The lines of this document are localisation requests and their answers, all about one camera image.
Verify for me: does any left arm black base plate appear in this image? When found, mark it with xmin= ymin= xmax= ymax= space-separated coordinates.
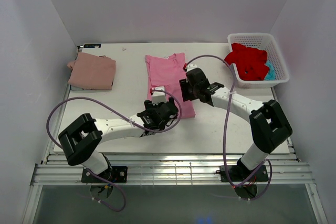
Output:
xmin=81 ymin=166 xmax=128 ymax=183

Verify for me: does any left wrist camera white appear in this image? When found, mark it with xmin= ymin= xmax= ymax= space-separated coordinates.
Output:
xmin=150 ymin=86 xmax=166 ymax=105

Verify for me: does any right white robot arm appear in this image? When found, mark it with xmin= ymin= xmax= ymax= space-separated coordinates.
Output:
xmin=180 ymin=64 xmax=293 ymax=181

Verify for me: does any blue label sticker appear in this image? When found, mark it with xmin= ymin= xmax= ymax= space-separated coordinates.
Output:
xmin=83 ymin=44 xmax=101 ymax=48

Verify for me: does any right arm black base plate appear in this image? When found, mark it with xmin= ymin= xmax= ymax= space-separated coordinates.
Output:
xmin=215 ymin=165 xmax=269 ymax=183

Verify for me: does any white plastic mesh basket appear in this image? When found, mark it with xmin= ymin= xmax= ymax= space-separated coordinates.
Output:
xmin=227 ymin=33 xmax=289 ymax=88

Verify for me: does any aluminium rail frame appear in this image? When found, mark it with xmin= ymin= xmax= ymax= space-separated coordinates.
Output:
xmin=24 ymin=88 xmax=319 ymax=223

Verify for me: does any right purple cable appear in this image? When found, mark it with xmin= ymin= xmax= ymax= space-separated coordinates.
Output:
xmin=183 ymin=55 xmax=273 ymax=201

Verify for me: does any red t shirt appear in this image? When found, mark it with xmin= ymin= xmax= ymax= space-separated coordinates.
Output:
xmin=225 ymin=43 xmax=269 ymax=81

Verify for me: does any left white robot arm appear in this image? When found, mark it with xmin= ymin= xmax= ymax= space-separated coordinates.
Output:
xmin=58 ymin=98 xmax=178 ymax=182

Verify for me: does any teal t shirt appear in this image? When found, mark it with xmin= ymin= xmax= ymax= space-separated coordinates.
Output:
xmin=264 ymin=61 xmax=276 ymax=81

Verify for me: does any folded dusty pink t shirt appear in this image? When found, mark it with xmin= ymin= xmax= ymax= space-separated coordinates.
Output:
xmin=67 ymin=52 xmax=116 ymax=90

